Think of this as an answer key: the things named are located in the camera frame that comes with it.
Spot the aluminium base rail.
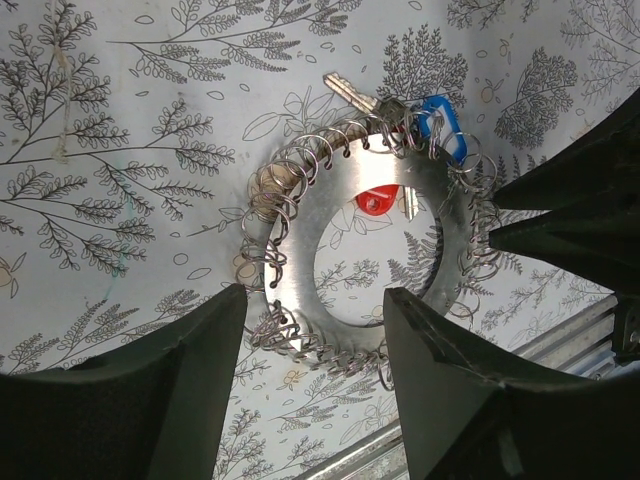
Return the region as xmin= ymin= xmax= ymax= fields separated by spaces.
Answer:
xmin=292 ymin=294 xmax=640 ymax=480

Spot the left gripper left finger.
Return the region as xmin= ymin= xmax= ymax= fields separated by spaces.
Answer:
xmin=1 ymin=284 xmax=247 ymax=479

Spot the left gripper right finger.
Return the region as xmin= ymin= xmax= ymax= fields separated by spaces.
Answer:
xmin=382 ymin=286 xmax=640 ymax=480

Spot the key with blue tag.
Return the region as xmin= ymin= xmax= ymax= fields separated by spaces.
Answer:
xmin=323 ymin=72 xmax=468 ymax=167

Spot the red key tag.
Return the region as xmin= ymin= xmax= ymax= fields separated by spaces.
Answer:
xmin=355 ymin=184 xmax=399 ymax=216

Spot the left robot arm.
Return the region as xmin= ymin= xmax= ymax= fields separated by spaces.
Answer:
xmin=1 ymin=96 xmax=639 ymax=479

